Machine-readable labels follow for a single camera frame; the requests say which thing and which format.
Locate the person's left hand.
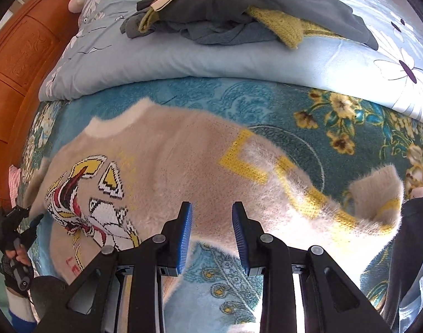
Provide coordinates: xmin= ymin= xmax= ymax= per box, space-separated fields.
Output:
xmin=1 ymin=243 xmax=35 ymax=297

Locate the beige fuzzy printed sweater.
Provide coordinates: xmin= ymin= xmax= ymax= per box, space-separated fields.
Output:
xmin=22 ymin=98 xmax=406 ymax=333

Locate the person's left forearm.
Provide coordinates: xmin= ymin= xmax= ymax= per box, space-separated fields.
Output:
xmin=5 ymin=286 xmax=38 ymax=333

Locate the pink cloth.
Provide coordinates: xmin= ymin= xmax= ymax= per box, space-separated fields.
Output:
xmin=8 ymin=165 xmax=23 ymax=209

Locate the blue grey garment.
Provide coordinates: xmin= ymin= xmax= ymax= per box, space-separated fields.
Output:
xmin=178 ymin=21 xmax=285 ymax=46

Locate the olive yellow knit garment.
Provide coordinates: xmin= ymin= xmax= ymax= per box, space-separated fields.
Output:
xmin=138 ymin=5 xmax=347 ymax=50

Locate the dark grey garment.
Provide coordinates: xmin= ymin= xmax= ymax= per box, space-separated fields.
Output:
xmin=120 ymin=0 xmax=379 ymax=51

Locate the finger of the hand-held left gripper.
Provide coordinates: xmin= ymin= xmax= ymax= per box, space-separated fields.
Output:
xmin=23 ymin=214 xmax=44 ymax=247
xmin=0 ymin=205 xmax=31 ymax=229

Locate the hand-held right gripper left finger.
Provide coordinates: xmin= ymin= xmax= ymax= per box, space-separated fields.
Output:
xmin=41 ymin=201 xmax=193 ymax=333

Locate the person's dark clothing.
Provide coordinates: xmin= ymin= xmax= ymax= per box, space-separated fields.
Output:
xmin=381 ymin=194 xmax=423 ymax=333

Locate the light blue flower duvet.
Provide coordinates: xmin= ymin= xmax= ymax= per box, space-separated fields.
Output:
xmin=38 ymin=0 xmax=423 ymax=125

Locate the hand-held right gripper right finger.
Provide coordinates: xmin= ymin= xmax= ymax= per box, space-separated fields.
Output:
xmin=231 ymin=201 xmax=392 ymax=333

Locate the wooden headboard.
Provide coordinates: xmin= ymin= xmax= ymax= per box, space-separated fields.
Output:
xmin=0 ymin=0 xmax=94 ymax=203

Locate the teal floral blanket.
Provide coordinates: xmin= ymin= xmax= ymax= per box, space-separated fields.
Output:
xmin=17 ymin=76 xmax=423 ymax=333

